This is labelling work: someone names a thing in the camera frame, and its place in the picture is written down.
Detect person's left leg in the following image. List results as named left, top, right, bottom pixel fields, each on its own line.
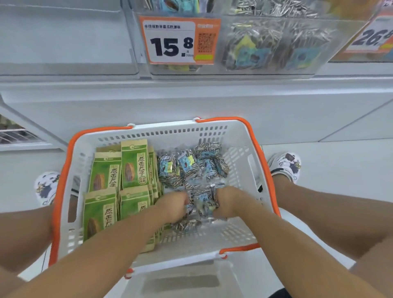
left=0, top=205, right=54, bottom=298

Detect white orange shopping basket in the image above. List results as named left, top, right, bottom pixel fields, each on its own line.
left=48, top=116, right=282, bottom=280

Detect person's right shoe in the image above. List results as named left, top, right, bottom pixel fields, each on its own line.
left=267, top=152, right=302, bottom=185

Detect empty clear plastic bin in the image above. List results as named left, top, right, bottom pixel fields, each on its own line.
left=0, top=0, right=142, bottom=77

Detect person's leg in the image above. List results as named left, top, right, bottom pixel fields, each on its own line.
left=0, top=205, right=54, bottom=298
left=271, top=175, right=393, bottom=298

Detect person's right forearm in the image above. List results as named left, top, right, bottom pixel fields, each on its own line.
left=239, top=199, right=386, bottom=298

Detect sunflower seed packets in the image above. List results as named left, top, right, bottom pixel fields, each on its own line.
left=144, top=0, right=338, bottom=70

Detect person's shoe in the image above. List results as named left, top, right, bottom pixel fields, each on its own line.
left=267, top=152, right=302, bottom=185
left=34, top=171, right=61, bottom=207

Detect orange and blue snack packets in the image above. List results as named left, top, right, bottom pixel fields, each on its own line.
left=330, top=0, right=393, bottom=63

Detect person's left shoe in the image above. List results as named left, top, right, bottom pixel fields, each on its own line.
left=34, top=171, right=61, bottom=207

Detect person's left forearm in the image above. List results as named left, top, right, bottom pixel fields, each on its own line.
left=6, top=202, right=168, bottom=298

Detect orange white price tag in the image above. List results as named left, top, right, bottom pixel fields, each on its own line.
left=139, top=16, right=221, bottom=65
left=343, top=15, right=393, bottom=54

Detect pile of seed packets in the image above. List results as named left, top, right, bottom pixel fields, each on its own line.
left=157, top=142, right=230, bottom=234

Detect person's right leg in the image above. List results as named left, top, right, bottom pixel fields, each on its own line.
left=271, top=175, right=393, bottom=298

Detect pile of brown snack bags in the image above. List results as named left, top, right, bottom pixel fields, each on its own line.
left=0, top=115, right=41, bottom=145

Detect white wire end rack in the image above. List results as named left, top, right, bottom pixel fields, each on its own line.
left=0, top=95, right=68, bottom=151

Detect white store shelf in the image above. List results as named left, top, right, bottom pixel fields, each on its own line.
left=0, top=0, right=393, bottom=151

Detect person's grey shirt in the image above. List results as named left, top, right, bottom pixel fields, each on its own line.
left=121, top=261, right=243, bottom=298

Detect person's left hand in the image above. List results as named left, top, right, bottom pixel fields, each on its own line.
left=153, top=191, right=190, bottom=225

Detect person's right hand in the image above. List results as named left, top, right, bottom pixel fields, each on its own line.
left=212, top=185, right=262, bottom=220

